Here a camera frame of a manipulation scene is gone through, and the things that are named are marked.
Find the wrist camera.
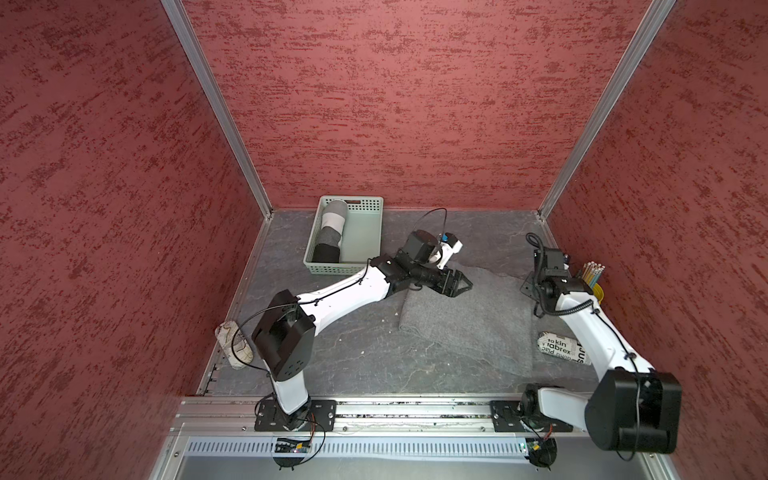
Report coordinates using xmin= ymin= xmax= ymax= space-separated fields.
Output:
xmin=534 ymin=247 xmax=571 ymax=283
xmin=401 ymin=229 xmax=463 ymax=270

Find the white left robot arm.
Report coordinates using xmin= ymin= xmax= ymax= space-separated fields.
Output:
xmin=251 ymin=255 xmax=473 ymax=419

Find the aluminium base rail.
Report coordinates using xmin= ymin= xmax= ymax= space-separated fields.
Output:
xmin=173 ymin=394 xmax=661 ymax=439

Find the yellow pencil bucket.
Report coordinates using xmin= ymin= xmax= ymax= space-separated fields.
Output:
xmin=592 ymin=283 xmax=605 ymax=302

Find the black white checkered scarf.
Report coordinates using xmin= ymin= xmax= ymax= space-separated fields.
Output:
xmin=312 ymin=200 xmax=348 ymax=263

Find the colored pencils bundle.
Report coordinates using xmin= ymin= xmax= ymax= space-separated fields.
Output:
xmin=579 ymin=261 xmax=605 ymax=288

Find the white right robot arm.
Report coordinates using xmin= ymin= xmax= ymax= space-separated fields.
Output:
xmin=521 ymin=273 xmax=683 ymax=454

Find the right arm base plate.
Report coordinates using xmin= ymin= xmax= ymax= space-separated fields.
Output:
xmin=489 ymin=400 xmax=574 ymax=437

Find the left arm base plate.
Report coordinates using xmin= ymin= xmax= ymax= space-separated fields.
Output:
xmin=254 ymin=398 xmax=338 ymax=432

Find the pale green plastic basket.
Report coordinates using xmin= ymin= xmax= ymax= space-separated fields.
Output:
xmin=303 ymin=195 xmax=384 ymax=275

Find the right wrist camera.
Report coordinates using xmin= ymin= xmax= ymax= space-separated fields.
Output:
xmin=534 ymin=247 xmax=571 ymax=283

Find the corner aluminium post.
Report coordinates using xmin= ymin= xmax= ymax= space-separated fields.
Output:
xmin=538 ymin=0 xmax=676 ymax=223
xmin=161 ymin=0 xmax=274 ymax=221

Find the grey cloth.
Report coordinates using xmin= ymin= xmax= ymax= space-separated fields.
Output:
xmin=400 ymin=266 xmax=543 ymax=378

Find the right corner aluminium post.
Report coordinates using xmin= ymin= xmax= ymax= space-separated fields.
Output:
xmin=538 ymin=0 xmax=676 ymax=223

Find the left corner aluminium post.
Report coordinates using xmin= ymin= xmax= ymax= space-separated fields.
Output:
xmin=161 ymin=0 xmax=274 ymax=221

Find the crumpled beige rag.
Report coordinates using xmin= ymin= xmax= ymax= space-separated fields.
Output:
xmin=215 ymin=320 xmax=254 ymax=370

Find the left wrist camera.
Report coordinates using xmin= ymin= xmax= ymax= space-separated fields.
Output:
xmin=401 ymin=229 xmax=463 ymax=270

